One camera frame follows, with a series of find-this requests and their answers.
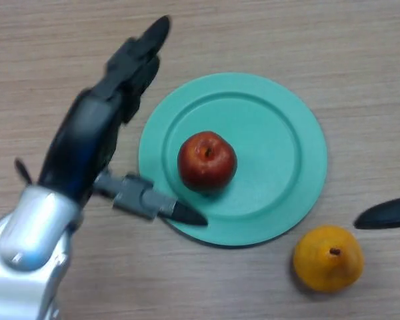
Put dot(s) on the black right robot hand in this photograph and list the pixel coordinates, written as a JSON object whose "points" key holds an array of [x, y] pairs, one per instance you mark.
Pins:
{"points": [[383, 215]]}

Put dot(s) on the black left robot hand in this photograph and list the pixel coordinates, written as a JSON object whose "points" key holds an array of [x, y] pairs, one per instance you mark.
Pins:
{"points": [[83, 140]]}

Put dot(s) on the red apple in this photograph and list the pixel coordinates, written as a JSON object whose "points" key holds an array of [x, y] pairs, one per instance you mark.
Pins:
{"points": [[206, 166]]}

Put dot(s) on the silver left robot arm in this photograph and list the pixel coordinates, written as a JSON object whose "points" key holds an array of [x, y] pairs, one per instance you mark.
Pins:
{"points": [[30, 250]]}

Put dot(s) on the green round plate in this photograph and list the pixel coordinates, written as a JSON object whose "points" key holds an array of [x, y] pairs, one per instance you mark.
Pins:
{"points": [[270, 160]]}

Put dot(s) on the yellow pear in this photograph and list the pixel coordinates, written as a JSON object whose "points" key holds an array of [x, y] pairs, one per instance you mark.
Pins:
{"points": [[326, 270]]}

